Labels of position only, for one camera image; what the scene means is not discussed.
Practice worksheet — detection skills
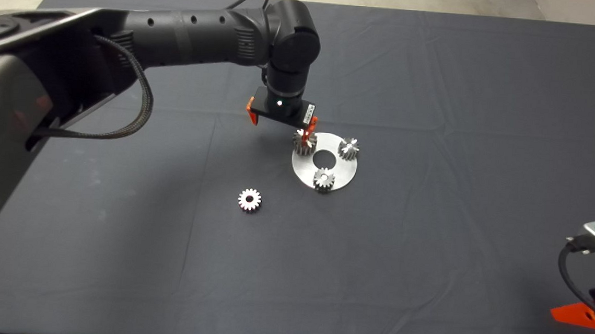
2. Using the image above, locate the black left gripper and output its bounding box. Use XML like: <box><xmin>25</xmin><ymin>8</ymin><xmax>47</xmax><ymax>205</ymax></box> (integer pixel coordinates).
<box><xmin>244</xmin><ymin>85</ymin><xmax>321</xmax><ymax>148</ymax></box>

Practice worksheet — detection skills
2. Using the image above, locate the large steel gear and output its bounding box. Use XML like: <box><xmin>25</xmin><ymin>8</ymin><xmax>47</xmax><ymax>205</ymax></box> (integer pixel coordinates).
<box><xmin>291</xmin><ymin>129</ymin><xmax>317</xmax><ymax>157</ymax></box>

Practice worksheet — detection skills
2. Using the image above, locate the round metal plate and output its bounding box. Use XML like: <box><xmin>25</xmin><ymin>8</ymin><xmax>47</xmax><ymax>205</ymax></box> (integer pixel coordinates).
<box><xmin>290</xmin><ymin>130</ymin><xmax>360</xmax><ymax>195</ymax></box>

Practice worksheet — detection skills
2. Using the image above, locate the small steel gear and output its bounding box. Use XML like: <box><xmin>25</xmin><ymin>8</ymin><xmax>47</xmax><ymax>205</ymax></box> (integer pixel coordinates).
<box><xmin>312</xmin><ymin>167</ymin><xmax>336</xmax><ymax>195</ymax></box>
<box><xmin>338</xmin><ymin>136</ymin><xmax>361</xmax><ymax>162</ymax></box>
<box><xmin>237</xmin><ymin>188</ymin><xmax>263</xmax><ymax>213</ymax></box>

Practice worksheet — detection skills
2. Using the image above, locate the dark grey table cloth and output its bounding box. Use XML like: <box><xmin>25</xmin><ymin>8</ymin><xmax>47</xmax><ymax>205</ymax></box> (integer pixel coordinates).
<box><xmin>0</xmin><ymin>0</ymin><xmax>595</xmax><ymax>334</ymax></box>

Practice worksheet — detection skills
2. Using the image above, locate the braided black arm cable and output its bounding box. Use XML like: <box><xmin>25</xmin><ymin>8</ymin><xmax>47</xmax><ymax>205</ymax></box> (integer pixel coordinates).
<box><xmin>33</xmin><ymin>31</ymin><xmax>159</xmax><ymax>144</ymax></box>

